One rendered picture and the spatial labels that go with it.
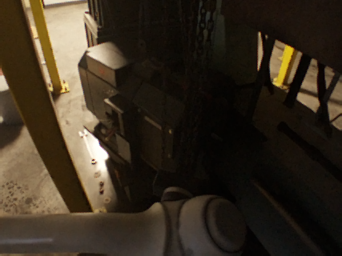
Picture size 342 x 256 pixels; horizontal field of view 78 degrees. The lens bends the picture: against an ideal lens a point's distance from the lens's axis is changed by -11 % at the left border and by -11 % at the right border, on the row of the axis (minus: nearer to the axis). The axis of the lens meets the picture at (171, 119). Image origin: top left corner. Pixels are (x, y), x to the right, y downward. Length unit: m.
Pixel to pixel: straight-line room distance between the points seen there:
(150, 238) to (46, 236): 0.14
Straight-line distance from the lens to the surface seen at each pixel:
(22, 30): 0.67
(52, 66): 2.56
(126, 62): 1.06
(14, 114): 2.35
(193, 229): 0.30
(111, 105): 0.98
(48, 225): 0.36
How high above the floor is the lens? 1.34
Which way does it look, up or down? 40 degrees down
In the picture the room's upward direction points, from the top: 3 degrees clockwise
